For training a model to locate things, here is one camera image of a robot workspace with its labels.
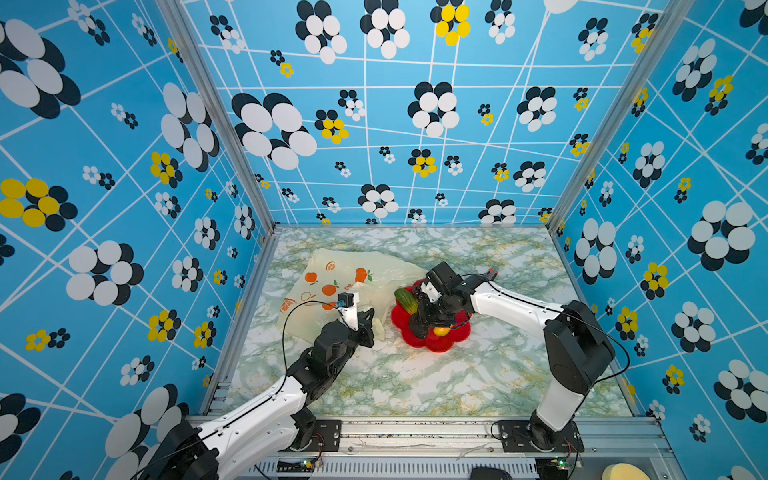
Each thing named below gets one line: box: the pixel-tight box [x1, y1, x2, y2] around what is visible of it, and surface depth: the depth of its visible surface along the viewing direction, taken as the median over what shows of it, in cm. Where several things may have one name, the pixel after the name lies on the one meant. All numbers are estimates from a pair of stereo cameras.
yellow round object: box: [602, 463, 651, 480], surface depth 68 cm
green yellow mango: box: [394, 288, 419, 315], surface depth 93 cm
